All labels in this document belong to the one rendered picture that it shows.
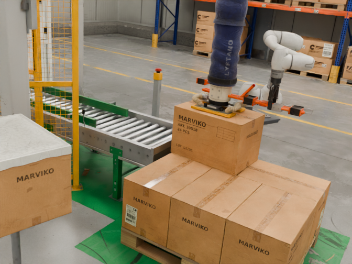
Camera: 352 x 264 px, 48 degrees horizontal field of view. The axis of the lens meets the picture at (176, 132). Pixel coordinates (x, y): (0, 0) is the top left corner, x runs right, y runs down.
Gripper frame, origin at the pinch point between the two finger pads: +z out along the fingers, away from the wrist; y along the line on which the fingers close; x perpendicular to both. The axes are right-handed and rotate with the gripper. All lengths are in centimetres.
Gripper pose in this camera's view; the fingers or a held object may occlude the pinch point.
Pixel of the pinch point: (271, 105)
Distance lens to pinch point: 298.1
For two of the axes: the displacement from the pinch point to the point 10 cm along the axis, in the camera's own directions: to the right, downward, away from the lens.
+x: 8.3, 2.5, -5.0
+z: -0.8, 9.4, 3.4
